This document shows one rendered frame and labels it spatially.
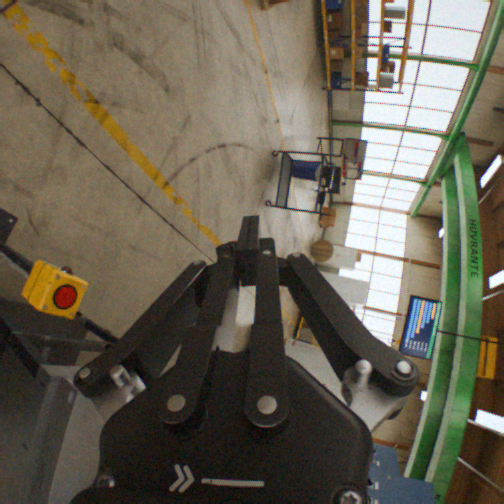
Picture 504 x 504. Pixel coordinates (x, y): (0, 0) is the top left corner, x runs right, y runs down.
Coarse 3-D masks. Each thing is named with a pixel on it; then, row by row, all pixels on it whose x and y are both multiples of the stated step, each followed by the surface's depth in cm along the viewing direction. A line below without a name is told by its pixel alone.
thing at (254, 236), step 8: (256, 216) 21; (256, 224) 19; (256, 232) 18; (248, 240) 17; (256, 240) 16; (248, 248) 15; (256, 248) 15; (248, 256) 16; (256, 256) 15; (248, 264) 16; (256, 264) 16; (256, 272) 16
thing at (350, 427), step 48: (240, 384) 7; (288, 384) 7; (144, 432) 6; (192, 432) 6; (240, 432) 6; (288, 432) 6; (336, 432) 5; (96, 480) 5; (144, 480) 5; (192, 480) 5; (240, 480) 5; (288, 480) 4; (336, 480) 4
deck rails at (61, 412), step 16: (64, 384) 42; (64, 400) 40; (64, 416) 39; (48, 432) 38; (64, 432) 37; (48, 448) 36; (48, 464) 35; (32, 480) 33; (48, 480) 33; (32, 496) 32; (48, 496) 31
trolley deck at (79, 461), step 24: (48, 384) 39; (48, 408) 39; (24, 432) 36; (72, 432) 45; (96, 432) 52; (24, 456) 33; (72, 456) 44; (96, 456) 52; (24, 480) 31; (72, 480) 43
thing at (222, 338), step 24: (216, 264) 14; (216, 288) 12; (216, 312) 10; (192, 336) 9; (216, 336) 9; (192, 360) 8; (168, 384) 6; (192, 384) 6; (168, 408) 6; (192, 408) 6
